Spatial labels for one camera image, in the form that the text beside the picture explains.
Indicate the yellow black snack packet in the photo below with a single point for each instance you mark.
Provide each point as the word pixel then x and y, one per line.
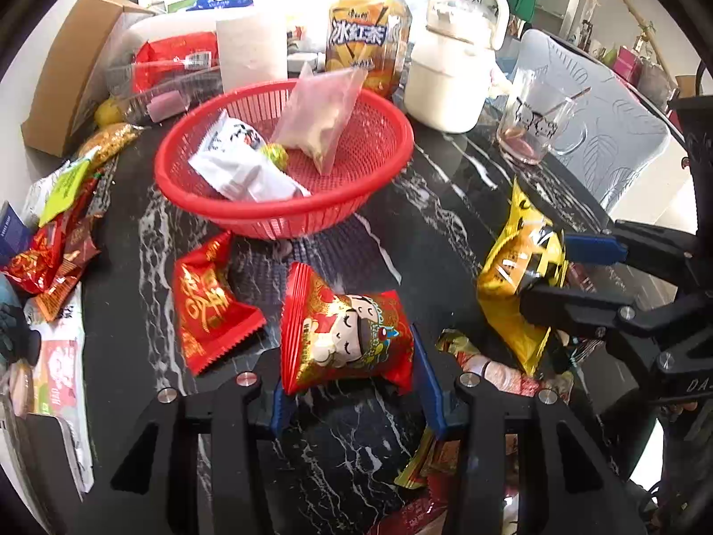
pixel 507 267

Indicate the red packet with gold symbol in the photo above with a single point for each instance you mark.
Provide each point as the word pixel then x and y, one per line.
pixel 206 301

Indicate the white packet with green label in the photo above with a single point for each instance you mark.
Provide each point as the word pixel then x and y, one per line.
pixel 67 189

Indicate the yellow grain packet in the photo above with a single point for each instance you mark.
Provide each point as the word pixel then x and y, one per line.
pixel 108 142

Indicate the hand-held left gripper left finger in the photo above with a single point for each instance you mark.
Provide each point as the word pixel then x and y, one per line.
pixel 278 412

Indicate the clear bag of candies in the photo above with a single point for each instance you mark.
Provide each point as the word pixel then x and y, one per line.
pixel 323 117

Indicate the white packet red black print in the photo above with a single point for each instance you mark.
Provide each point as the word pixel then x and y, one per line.
pixel 239 167

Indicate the red snack bag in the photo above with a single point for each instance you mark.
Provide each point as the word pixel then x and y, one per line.
pixel 172 50

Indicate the open cardboard box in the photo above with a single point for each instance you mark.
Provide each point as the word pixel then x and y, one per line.
pixel 67 83

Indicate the pink white flat packet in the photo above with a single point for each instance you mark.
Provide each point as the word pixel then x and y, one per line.
pixel 55 368

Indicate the small pink block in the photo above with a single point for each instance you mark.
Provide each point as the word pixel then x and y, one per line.
pixel 167 106

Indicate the yellow lemon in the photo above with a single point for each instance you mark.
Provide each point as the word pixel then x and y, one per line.
pixel 108 112

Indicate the orange tea drink bottle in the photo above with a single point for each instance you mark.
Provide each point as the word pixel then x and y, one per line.
pixel 362 39

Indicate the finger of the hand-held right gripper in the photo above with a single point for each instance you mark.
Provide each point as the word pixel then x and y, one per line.
pixel 574 306
pixel 590 249

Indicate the clear plastic container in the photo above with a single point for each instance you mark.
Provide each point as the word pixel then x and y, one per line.
pixel 136 101

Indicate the white toilet paper roll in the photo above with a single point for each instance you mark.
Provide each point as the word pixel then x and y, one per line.
pixel 250 50

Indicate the red cartoon figure snack packet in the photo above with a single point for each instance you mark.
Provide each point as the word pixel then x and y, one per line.
pixel 345 329

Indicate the green gold candy ball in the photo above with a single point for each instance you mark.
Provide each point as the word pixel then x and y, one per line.
pixel 274 156

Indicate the orange red snack packet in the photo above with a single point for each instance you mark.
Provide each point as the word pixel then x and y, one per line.
pixel 55 295

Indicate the dark jar with white lid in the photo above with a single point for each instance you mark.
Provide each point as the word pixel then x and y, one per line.
pixel 11 237

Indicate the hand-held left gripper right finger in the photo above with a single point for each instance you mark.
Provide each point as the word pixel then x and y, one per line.
pixel 429 390

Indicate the clear glass mug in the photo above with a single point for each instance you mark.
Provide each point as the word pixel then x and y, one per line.
pixel 535 122

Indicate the blue wipes pack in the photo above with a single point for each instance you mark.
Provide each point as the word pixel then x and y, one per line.
pixel 223 3

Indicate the pink box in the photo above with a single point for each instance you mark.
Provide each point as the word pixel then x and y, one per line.
pixel 628 61

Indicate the red plastic basket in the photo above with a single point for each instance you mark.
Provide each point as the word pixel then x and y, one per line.
pixel 356 178

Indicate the red gold patterned snack packet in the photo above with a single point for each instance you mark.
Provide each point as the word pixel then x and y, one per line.
pixel 33 267

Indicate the chair with grey leaf cover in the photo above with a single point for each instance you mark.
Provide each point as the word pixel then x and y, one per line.
pixel 613 122

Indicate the brown red snack packet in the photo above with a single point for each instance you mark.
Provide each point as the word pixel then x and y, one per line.
pixel 81 248

